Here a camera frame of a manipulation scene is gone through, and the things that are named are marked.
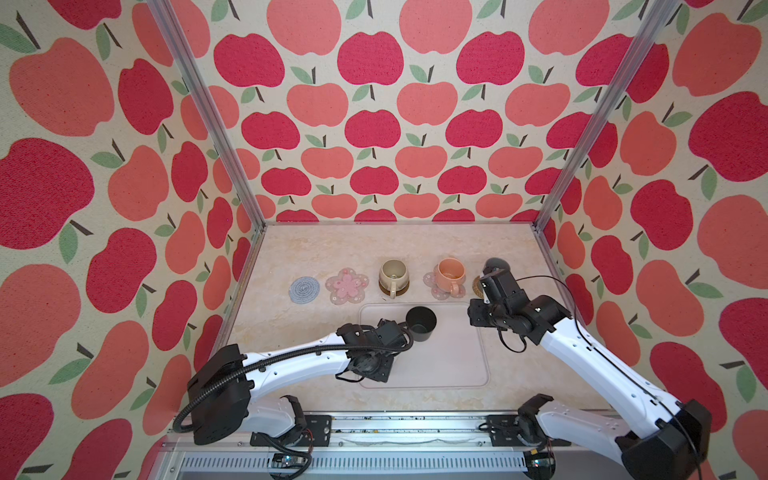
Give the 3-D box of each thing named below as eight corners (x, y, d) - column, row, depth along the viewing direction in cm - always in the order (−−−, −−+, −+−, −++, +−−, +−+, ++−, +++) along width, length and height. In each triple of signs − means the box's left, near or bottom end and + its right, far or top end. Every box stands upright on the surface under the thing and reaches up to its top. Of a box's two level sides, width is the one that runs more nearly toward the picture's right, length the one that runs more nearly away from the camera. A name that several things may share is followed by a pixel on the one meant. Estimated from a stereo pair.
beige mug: (391, 305, 99) (391, 291, 93) (377, 278, 106) (376, 263, 100) (415, 295, 102) (417, 281, 95) (400, 269, 109) (401, 255, 102)
